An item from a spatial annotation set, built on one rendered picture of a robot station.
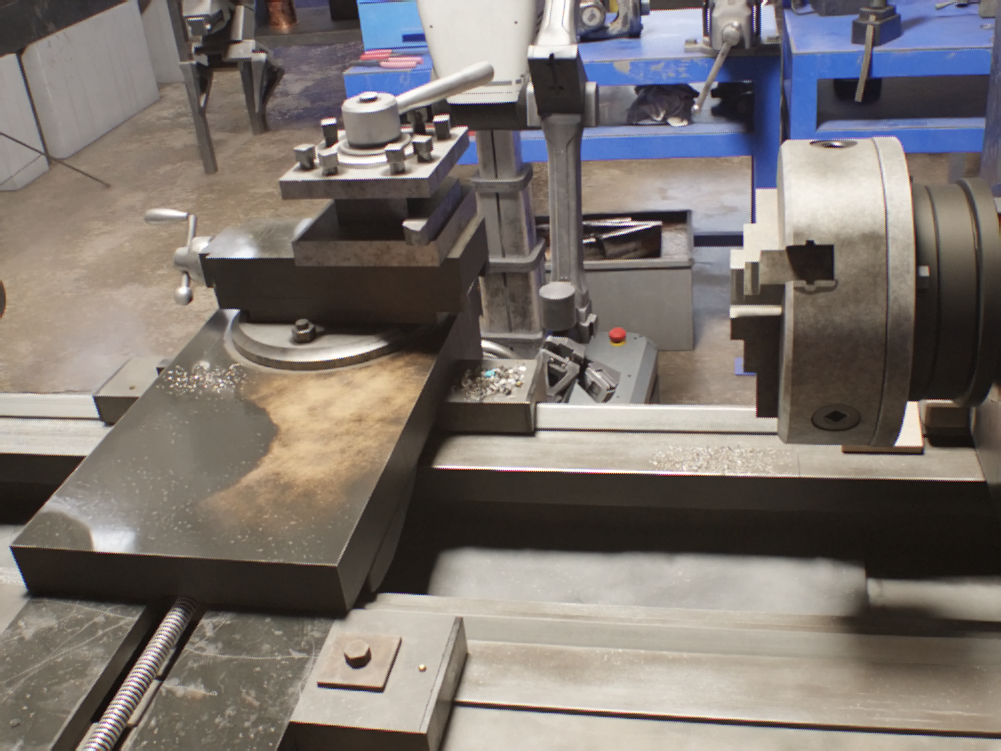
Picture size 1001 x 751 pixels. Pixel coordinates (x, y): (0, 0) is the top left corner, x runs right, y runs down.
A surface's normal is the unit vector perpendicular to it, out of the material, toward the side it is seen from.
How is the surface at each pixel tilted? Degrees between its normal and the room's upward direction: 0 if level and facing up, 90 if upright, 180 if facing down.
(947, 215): 20
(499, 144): 90
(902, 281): 60
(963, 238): 36
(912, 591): 0
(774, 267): 54
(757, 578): 14
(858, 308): 69
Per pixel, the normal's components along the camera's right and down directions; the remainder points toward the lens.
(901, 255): -0.20, -0.15
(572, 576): 0.10, -0.87
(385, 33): -0.18, 0.49
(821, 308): -0.20, 0.15
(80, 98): 0.98, 0.00
